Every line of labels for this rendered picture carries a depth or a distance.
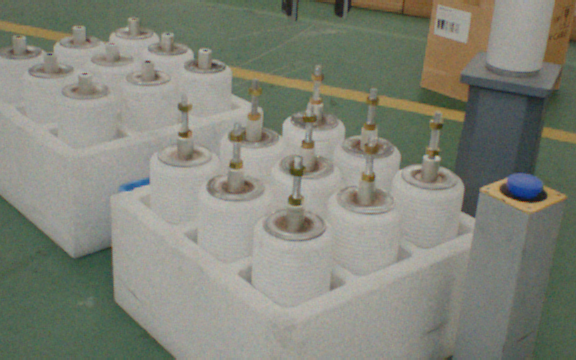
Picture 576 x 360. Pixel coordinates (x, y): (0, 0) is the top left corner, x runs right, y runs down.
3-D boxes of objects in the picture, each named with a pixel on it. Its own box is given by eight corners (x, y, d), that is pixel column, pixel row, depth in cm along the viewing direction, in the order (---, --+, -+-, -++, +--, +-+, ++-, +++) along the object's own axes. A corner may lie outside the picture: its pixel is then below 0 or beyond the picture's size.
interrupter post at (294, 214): (299, 234, 99) (301, 209, 98) (281, 229, 100) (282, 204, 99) (307, 225, 101) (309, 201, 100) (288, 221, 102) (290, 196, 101)
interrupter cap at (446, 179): (463, 176, 116) (464, 171, 116) (447, 197, 110) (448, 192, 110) (411, 163, 119) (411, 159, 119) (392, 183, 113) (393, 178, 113)
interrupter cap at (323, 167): (343, 166, 117) (343, 161, 117) (319, 186, 111) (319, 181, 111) (294, 153, 120) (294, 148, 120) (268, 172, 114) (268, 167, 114)
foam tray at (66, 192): (148, 131, 188) (147, 52, 180) (260, 197, 162) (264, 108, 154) (-25, 174, 164) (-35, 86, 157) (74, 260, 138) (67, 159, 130)
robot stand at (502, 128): (455, 200, 165) (478, 50, 152) (532, 218, 160) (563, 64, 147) (436, 232, 153) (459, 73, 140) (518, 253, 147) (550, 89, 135)
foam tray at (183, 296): (309, 230, 151) (316, 137, 143) (483, 339, 124) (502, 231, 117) (113, 301, 128) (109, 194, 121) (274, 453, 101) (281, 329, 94)
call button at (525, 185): (518, 185, 100) (521, 169, 99) (547, 198, 97) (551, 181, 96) (497, 193, 98) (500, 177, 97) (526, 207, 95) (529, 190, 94)
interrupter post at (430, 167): (440, 178, 115) (443, 156, 114) (434, 185, 113) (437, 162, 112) (423, 174, 116) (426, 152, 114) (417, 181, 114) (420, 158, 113)
